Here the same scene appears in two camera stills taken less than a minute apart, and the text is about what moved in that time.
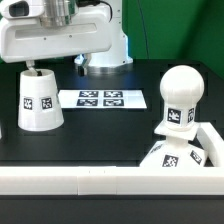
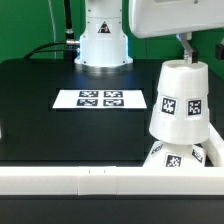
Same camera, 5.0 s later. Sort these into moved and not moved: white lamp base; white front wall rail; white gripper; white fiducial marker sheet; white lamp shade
Moved: white lamp shade; white gripper
Not moved: white front wall rail; white fiducial marker sheet; white lamp base
